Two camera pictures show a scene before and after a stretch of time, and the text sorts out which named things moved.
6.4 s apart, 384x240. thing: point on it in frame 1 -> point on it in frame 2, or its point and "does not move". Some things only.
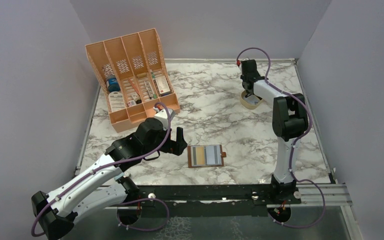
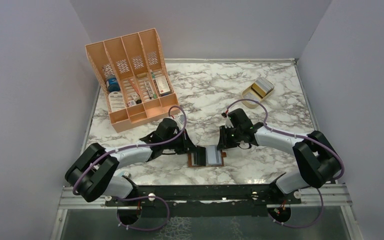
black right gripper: x=242 y=77 -> x=222 y=144
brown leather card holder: x=205 y=156 does not move
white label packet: x=116 y=101 does not move
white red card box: x=162 y=85 does not move
